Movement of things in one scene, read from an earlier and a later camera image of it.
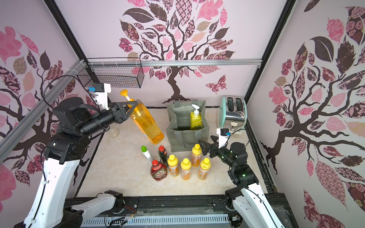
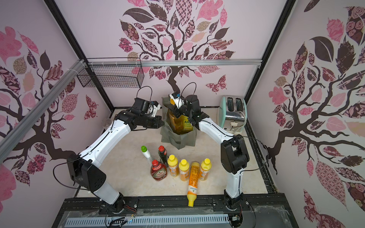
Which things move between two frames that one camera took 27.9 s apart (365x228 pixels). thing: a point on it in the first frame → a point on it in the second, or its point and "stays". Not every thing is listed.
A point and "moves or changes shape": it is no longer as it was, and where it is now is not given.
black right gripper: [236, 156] → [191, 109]
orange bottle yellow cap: [186, 166] stays
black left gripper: [120, 113] → [158, 118]
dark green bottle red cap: [162, 152] stays
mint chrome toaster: [232, 113] stays
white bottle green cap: [144, 150] stays
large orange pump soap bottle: [143, 119] → [170, 119]
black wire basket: [120, 72] stays
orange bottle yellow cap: [172, 162] stays
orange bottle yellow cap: [205, 165] stays
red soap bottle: [158, 171] stays
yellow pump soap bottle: [196, 119] moves or changes shape
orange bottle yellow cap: [196, 153] → [192, 193]
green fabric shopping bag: [180, 138] moves or changes shape
